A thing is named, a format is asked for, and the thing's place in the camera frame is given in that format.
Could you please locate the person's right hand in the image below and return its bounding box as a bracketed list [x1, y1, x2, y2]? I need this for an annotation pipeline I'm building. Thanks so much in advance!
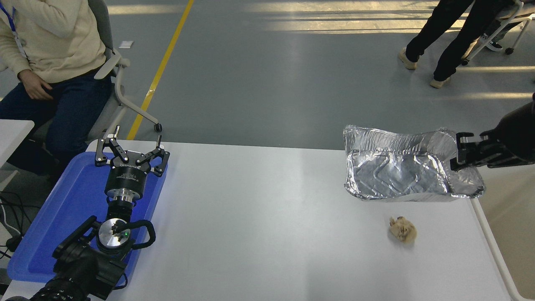
[18, 69, 54, 100]

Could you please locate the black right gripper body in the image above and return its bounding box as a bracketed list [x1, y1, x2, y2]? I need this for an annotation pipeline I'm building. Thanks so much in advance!
[495, 102, 535, 168]

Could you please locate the black power plug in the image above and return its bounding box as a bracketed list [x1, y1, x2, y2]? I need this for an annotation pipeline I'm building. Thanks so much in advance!
[5, 235, 23, 253]

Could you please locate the small white side table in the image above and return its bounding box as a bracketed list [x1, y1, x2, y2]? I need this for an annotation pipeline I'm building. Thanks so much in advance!
[0, 119, 35, 168]

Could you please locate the large pale bin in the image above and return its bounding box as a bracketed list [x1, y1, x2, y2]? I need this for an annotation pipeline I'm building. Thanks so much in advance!
[470, 166, 535, 301]

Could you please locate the white wheeled chair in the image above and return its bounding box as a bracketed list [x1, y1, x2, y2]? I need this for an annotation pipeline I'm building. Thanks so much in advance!
[462, 0, 535, 65]

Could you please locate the person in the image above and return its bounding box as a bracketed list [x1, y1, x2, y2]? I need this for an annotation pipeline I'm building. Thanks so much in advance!
[481, 19, 523, 52]
[0, 0, 113, 176]
[397, 0, 508, 88]

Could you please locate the crumpled tan paper ball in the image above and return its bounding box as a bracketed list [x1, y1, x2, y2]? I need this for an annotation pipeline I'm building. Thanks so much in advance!
[389, 217, 418, 244]

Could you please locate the foil tray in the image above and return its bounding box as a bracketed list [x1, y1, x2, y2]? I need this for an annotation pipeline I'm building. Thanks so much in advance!
[343, 125, 486, 202]

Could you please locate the blue lanyard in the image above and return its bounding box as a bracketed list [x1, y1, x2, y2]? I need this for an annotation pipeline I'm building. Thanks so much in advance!
[0, 5, 28, 61]

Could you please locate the grey office chair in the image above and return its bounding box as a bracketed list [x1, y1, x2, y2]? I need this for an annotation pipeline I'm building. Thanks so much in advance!
[29, 0, 163, 145]

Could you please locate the black floor cable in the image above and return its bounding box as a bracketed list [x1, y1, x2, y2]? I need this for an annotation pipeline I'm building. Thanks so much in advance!
[0, 191, 32, 239]

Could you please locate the blue plastic tray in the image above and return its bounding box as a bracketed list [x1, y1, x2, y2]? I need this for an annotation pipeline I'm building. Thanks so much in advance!
[7, 150, 169, 290]

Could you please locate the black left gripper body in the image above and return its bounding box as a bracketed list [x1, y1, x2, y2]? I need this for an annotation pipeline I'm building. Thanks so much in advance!
[104, 149, 157, 196]

